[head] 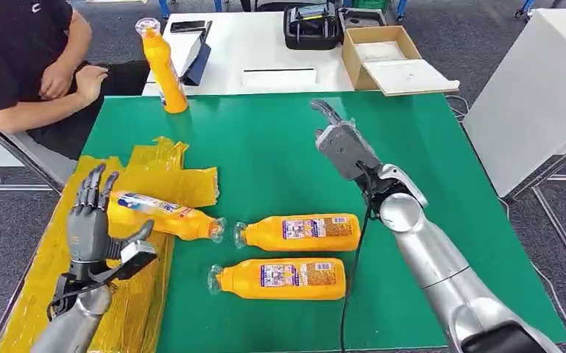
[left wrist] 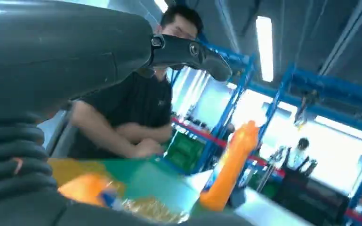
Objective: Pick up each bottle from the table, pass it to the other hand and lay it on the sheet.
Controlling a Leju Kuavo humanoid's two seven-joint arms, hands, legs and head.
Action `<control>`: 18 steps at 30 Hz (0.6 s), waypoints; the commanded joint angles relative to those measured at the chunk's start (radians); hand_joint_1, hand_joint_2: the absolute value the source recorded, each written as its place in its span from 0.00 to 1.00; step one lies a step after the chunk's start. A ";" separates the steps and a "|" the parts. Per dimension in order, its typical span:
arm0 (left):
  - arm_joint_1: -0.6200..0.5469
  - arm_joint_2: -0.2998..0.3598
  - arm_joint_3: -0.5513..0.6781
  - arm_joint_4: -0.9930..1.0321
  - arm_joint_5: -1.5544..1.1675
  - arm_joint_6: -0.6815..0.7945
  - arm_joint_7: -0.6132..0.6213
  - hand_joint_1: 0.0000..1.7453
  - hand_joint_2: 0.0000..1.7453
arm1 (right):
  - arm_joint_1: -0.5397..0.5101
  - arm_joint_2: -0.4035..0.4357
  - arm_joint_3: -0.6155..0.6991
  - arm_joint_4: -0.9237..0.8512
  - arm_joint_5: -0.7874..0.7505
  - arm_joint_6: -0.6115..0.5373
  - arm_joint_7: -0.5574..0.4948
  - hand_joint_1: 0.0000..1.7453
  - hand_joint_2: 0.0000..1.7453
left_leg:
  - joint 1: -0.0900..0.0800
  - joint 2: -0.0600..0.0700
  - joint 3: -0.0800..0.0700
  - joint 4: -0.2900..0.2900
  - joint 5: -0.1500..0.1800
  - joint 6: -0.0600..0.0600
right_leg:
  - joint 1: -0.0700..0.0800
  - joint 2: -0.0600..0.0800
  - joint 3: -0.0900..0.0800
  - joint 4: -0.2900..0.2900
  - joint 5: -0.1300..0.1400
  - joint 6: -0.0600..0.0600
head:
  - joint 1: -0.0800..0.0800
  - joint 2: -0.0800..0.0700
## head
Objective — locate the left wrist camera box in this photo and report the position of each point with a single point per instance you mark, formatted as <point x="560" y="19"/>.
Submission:
<point x="139" y="258"/>

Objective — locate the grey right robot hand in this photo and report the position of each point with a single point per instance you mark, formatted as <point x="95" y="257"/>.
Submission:
<point x="329" y="114"/>

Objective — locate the blue metal frame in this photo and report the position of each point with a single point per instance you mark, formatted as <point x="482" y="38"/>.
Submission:
<point x="164" y="9"/>

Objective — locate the large white panel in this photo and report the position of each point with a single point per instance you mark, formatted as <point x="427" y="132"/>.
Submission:
<point x="531" y="92"/>

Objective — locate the grey metal frame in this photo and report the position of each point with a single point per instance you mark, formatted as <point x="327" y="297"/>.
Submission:
<point x="555" y="167"/>

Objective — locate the person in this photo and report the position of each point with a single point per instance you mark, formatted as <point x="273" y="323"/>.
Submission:
<point x="4" y="48"/>

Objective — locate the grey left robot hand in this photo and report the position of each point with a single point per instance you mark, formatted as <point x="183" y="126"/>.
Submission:
<point x="87" y="234"/>

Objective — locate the orange drink bottle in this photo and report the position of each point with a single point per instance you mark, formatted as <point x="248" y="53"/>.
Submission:
<point x="243" y="282"/>
<point x="185" y="224"/>
<point x="165" y="73"/>
<point x="263" y="236"/>

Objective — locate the grey plastic tray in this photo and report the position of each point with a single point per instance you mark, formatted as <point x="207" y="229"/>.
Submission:
<point x="363" y="19"/>

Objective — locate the white packing sheet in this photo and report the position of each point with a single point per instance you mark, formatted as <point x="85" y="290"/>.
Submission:
<point x="380" y="51"/>

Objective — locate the flat white box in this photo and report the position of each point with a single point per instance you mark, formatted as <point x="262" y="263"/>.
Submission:
<point x="278" y="80"/>

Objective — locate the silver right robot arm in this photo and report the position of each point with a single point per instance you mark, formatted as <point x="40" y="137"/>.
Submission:
<point x="429" y="253"/>

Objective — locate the person's right hand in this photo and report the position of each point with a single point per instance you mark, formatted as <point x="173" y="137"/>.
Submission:
<point x="90" y="83"/>

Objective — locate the white table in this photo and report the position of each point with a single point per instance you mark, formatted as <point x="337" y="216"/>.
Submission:
<point x="253" y="44"/>

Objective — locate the green crate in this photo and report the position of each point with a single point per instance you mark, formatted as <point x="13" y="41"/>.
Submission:
<point x="370" y="4"/>

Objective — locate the black phone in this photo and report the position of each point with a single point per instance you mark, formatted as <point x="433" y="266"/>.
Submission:
<point x="187" y="26"/>

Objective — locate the grey metal bench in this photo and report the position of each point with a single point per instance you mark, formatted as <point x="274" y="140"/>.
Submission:
<point x="39" y="158"/>

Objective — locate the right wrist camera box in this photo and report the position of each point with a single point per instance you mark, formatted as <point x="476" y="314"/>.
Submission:
<point x="348" y="153"/>

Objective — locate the person's left hand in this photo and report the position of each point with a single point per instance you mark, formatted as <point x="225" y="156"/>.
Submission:
<point x="58" y="80"/>

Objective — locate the tablet in dark case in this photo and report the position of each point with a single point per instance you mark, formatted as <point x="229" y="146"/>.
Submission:
<point x="197" y="66"/>

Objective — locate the black device case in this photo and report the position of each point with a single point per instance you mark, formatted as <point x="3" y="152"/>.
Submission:
<point x="314" y="39"/>

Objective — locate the open cardboard box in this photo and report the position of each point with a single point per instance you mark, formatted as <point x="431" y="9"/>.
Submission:
<point x="351" y="58"/>

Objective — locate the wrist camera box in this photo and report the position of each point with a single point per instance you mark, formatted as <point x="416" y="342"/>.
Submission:
<point x="139" y="258"/>
<point x="348" y="153"/>

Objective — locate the green table mat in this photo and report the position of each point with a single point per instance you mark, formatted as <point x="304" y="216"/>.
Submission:
<point x="273" y="161"/>

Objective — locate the white foam board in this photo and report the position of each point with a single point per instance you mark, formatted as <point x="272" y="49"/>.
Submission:
<point x="407" y="77"/>

